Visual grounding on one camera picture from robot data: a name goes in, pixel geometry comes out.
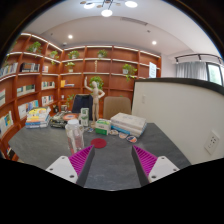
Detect dark blue chair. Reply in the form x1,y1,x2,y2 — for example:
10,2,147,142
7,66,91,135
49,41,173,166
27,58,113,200
71,93,94,122

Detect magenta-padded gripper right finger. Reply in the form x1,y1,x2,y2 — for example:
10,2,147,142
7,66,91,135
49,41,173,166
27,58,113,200
131,145,181,187

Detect red-brown wooden shelf unit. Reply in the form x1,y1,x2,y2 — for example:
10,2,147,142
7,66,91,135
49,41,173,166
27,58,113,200
0,32,163,161

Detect stack of white books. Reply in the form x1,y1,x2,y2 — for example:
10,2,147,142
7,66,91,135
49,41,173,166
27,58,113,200
109,112,148,138

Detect tall green white carton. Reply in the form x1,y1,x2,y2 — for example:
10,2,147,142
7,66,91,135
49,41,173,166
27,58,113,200
80,107,90,128

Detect small green white box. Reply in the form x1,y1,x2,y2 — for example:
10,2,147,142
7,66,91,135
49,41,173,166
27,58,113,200
94,118,112,136

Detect ceiling air vent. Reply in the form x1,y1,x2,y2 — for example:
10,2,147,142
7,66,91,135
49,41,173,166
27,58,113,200
119,16,149,27

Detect clear plastic water bottle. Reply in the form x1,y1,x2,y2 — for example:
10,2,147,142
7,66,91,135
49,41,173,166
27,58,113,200
64,118,85,155

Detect wooden artist mannequin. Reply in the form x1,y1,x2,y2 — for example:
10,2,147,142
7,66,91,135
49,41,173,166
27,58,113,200
83,75,106,124

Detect grey sheer curtain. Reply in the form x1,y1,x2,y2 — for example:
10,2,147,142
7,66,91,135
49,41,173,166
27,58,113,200
175,61,209,82

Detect white poster sheet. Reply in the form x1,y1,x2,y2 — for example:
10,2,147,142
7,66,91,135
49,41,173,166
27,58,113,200
148,61,158,79

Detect white wall socket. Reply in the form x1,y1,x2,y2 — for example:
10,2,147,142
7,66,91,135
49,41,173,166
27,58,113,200
204,130,221,155

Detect branched ceiling lamp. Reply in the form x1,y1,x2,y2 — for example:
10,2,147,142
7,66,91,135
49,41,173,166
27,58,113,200
79,0,139,18

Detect stack of dark books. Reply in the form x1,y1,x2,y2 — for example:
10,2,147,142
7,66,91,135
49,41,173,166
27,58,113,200
49,111,81,129

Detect tan upholstered chair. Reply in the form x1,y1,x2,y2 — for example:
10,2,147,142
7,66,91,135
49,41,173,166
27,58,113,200
102,96,133,120

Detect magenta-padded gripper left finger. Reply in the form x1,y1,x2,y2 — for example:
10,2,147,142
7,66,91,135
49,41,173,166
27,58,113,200
45,145,96,188

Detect dark framed window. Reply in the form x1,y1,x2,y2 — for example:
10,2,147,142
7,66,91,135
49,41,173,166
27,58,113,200
206,62,224,87

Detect stack of colourful books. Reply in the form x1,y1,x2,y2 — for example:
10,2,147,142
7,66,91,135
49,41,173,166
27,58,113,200
25,106,52,129

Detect black curtain rail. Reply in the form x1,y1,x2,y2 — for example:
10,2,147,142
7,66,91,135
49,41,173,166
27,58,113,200
174,53,224,64

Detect flat round red coaster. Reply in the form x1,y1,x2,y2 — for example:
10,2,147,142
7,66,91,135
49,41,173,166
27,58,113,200
90,137,108,149

